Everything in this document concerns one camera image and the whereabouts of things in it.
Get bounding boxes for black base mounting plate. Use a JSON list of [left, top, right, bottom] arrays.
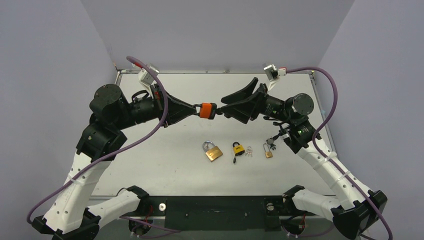
[[126, 195, 305, 231]]

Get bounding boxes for small brass padlock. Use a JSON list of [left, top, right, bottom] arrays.
[[263, 143, 273, 159]]

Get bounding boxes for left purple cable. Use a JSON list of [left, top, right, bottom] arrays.
[[26, 55, 182, 240]]

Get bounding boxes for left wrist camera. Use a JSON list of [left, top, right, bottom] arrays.
[[137, 63, 160, 92]]

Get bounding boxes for yellow padlock with keys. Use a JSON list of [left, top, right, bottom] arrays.
[[232, 141, 246, 164]]

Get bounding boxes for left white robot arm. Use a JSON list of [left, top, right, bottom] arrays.
[[30, 84, 196, 240]]

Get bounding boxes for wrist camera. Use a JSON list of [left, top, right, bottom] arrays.
[[137, 63, 160, 92], [262, 63, 287, 91]]

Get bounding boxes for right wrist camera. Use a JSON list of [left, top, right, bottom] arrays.
[[262, 63, 287, 91]]

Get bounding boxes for orange padlock with key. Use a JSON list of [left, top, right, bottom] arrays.
[[193, 102, 223, 120]]

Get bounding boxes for large brass padlock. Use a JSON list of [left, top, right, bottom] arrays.
[[202, 140, 223, 162]]

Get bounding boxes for silver keys on ring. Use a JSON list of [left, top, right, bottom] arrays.
[[245, 146, 253, 157]]

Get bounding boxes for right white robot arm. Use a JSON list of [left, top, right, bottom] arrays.
[[220, 78, 388, 240]]

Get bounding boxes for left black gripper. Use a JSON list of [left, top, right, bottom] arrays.
[[113, 82, 197, 131]]

